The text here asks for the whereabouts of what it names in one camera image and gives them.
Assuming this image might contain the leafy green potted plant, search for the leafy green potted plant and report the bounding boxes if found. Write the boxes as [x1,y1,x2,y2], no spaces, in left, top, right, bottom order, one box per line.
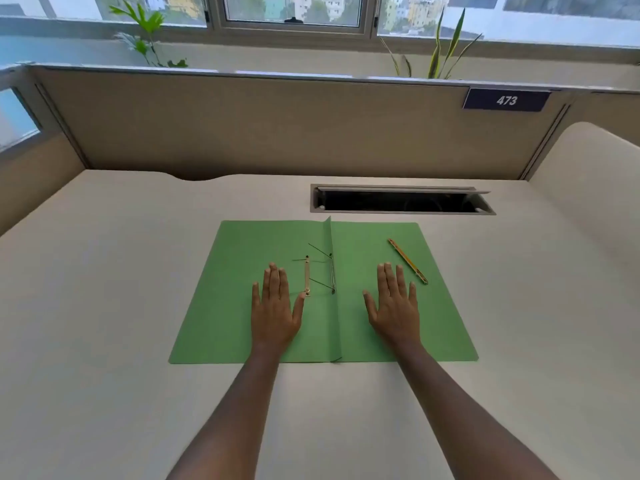
[108,0,189,69]

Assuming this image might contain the blue number sign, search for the blue number sign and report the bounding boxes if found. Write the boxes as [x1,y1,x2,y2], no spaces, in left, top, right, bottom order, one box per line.
[462,88,552,113]

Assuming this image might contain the snake plant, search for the snake plant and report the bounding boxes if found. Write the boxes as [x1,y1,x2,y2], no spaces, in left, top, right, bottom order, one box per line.
[379,7,484,80]

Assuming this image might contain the green paper file folder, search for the green paper file folder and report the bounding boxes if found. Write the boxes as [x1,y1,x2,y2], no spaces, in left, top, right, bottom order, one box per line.
[168,216,479,366]

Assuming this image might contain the side partition with glass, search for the side partition with glass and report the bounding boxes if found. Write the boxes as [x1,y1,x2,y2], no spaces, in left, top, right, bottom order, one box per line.
[0,64,92,236]

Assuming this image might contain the person's right hand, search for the person's right hand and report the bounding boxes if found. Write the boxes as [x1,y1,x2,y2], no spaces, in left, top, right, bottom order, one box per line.
[363,263,422,351]

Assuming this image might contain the sliding glass window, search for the sliding glass window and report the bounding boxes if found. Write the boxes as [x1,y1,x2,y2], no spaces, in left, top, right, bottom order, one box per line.
[0,0,640,49]

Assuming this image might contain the beige desk partition panel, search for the beige desk partition panel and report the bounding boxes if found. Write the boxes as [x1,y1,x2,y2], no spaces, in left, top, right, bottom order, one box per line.
[25,64,573,182]

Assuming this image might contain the metal prong file fastener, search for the metal prong file fastener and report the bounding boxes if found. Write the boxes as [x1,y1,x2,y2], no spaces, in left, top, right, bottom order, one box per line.
[307,243,337,296]

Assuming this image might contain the person's left hand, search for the person's left hand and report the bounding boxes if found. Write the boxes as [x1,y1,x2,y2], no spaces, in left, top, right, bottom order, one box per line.
[251,263,306,348]

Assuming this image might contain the person's left forearm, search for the person's left forearm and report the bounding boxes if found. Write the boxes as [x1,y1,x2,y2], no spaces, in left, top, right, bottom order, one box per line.
[166,342,287,480]

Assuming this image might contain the grey desk cable port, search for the grey desk cable port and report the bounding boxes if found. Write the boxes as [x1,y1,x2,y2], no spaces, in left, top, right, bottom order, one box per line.
[310,183,497,216]

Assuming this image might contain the person's right forearm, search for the person's right forearm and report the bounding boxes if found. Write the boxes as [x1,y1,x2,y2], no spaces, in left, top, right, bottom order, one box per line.
[391,339,559,480]

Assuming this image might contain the yellow fastener strip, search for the yellow fastener strip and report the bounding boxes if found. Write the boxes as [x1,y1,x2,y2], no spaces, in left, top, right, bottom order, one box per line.
[387,238,430,286]

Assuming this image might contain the curved beige side partition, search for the curved beige side partition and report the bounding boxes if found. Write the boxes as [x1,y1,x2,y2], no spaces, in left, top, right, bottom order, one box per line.
[520,121,640,285]

